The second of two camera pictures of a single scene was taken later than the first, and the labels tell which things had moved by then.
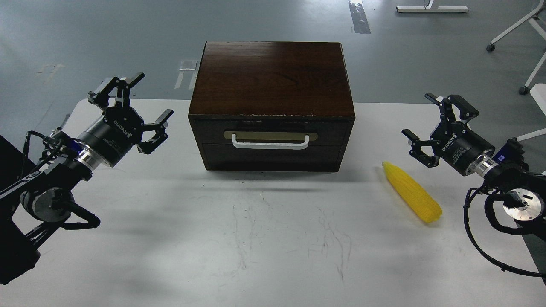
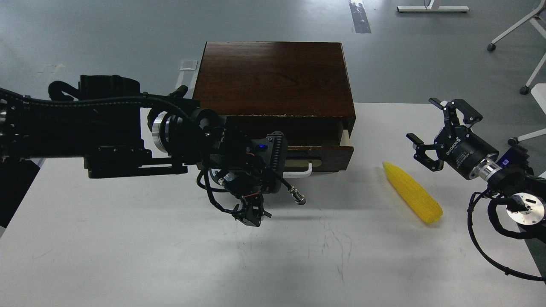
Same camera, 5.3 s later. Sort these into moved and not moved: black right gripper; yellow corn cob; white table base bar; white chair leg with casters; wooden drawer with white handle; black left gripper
Moved: black left gripper; wooden drawer with white handle
Not moved: white table base bar; yellow corn cob; white chair leg with casters; black right gripper
